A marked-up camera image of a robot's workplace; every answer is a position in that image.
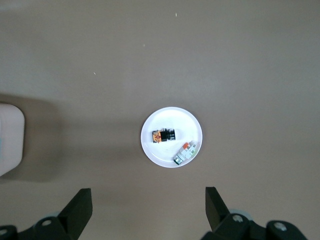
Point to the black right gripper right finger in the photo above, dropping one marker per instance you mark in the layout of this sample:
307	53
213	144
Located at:
217	212

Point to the pale pink round plate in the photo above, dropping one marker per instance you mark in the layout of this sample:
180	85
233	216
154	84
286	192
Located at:
165	155

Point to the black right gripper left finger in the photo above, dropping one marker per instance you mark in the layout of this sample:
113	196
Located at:
75	212

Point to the white lidded box grey clips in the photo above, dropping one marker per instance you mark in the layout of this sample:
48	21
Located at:
11	140

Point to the small orange white object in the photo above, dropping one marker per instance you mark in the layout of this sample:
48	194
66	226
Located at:
185	153

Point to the brown leatherette table cover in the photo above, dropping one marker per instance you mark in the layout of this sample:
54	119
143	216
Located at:
150	62

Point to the black and orange push-button switch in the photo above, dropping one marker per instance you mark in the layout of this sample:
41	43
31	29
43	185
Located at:
163	136

